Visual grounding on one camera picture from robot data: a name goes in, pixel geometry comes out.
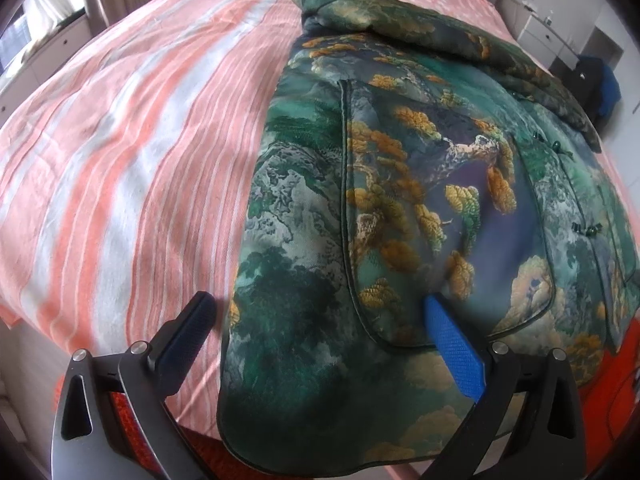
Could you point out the green landscape print padded jacket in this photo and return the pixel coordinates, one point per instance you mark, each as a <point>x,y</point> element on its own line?
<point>400,210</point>

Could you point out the red textured mat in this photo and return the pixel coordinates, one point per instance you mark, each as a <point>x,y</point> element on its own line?
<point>620,400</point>

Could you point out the dark jacket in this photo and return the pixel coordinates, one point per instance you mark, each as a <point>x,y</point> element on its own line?
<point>585,85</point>

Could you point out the blue cloth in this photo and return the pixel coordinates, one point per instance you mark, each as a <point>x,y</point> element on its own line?
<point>611,92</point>

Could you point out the white dresser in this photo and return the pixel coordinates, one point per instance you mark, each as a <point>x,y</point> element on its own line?
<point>542,35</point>

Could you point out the pink striped bedsheet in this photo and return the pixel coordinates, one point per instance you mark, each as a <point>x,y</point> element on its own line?
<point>125,160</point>

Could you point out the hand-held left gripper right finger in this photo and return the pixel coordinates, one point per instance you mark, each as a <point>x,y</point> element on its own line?
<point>455,345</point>

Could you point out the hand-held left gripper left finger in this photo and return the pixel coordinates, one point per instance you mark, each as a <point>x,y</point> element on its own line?
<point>187,330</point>

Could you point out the white window-side cabinet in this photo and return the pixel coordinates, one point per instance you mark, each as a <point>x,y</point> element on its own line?
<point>50,50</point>

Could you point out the window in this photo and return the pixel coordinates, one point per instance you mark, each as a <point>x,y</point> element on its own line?
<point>50,5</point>

